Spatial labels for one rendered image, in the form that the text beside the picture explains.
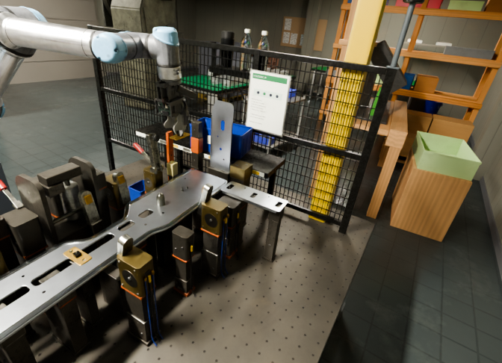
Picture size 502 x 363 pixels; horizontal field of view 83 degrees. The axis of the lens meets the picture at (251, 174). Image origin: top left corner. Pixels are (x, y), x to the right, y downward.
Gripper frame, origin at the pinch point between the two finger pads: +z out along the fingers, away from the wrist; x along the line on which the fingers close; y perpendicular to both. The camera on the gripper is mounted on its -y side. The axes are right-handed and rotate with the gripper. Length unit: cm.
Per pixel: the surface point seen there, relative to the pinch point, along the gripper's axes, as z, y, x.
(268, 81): -9, -56, 10
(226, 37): -24, -65, -21
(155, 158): 16.4, 0.7, -14.5
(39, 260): 21, 55, -7
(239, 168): 23.3, -21.9, 14.1
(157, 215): 24.9, 20.6, 4.5
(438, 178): 85, -189, 120
